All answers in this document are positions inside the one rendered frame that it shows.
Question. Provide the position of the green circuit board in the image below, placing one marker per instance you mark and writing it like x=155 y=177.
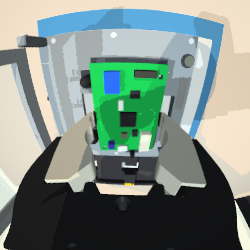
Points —
x=127 y=100

